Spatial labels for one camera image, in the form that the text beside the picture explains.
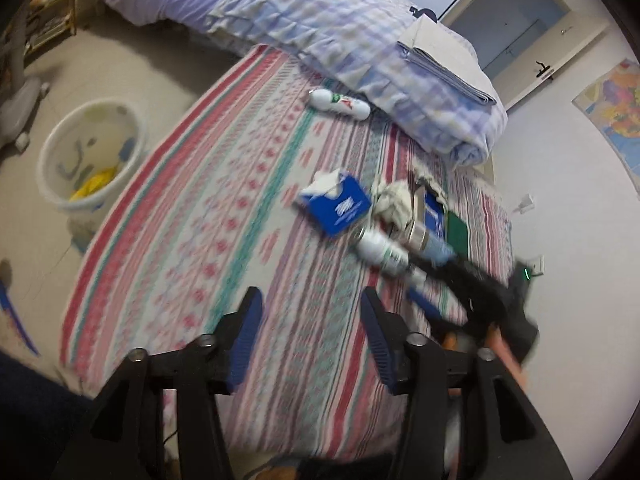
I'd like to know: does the white tissue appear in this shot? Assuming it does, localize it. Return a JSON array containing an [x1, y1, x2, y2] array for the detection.
[[374, 180, 416, 228]]

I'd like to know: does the green rectangular pad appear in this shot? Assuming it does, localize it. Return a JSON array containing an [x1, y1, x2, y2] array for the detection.
[[446, 211, 472, 257]]

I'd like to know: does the person's right hand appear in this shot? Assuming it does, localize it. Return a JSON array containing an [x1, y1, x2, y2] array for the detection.
[[487, 330, 527, 390]]

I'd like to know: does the blue and white carton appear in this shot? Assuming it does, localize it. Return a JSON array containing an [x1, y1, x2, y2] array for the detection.
[[292, 170, 373, 238]]

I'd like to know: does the folded blue-grey sheet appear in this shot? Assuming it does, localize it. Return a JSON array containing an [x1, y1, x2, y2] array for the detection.
[[397, 41, 497, 107]]

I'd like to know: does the grey wheeled chair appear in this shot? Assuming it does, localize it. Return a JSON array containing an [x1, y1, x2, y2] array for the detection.
[[0, 5, 51, 153]]

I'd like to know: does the person's jeans leg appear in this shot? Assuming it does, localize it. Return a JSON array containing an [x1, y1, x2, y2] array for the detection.
[[0, 350, 103, 480]]

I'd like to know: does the wooden side shelf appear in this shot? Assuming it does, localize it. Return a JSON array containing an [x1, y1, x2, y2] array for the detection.
[[25, 0, 82, 56]]

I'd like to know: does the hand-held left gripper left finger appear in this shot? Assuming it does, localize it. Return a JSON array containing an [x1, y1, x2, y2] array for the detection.
[[52, 286, 264, 480]]

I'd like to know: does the blue stick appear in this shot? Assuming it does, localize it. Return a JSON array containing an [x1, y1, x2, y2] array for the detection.
[[0, 280, 40, 357]]

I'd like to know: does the white dotted waste bin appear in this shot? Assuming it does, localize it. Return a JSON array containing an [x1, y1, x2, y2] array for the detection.
[[37, 99, 149, 217]]

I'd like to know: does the wall map poster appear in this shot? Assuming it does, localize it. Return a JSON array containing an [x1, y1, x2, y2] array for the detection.
[[572, 59, 640, 183]]

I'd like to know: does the checked ruffled quilt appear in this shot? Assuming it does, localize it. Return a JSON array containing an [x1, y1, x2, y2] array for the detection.
[[204, 0, 508, 168]]

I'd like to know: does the white blue milk carton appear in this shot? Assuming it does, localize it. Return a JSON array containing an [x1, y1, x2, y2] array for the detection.
[[412, 187, 453, 261]]

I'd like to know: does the striped patterned blanket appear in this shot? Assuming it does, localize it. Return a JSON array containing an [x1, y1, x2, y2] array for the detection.
[[59, 44, 516, 461]]

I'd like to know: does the folded white cloth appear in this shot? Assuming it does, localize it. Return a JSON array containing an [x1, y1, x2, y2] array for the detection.
[[411, 12, 500, 102]]

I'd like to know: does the white green spray can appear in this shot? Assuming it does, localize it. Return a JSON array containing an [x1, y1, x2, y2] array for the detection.
[[354, 227, 428, 281]]

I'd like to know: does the white door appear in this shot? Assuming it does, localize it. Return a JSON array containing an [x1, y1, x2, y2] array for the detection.
[[441, 0, 612, 112]]

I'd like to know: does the white plastic bottle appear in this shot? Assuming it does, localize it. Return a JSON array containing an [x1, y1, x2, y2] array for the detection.
[[306, 88, 372, 122]]

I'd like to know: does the yellow packet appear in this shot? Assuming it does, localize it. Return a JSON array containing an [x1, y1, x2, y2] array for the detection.
[[70, 169, 118, 202]]

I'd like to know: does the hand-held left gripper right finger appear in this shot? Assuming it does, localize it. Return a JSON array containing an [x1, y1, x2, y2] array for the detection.
[[360, 286, 573, 480]]

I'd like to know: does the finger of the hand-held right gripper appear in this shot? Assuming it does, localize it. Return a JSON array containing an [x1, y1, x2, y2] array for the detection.
[[400, 245, 473, 291], [406, 285, 481, 333]]

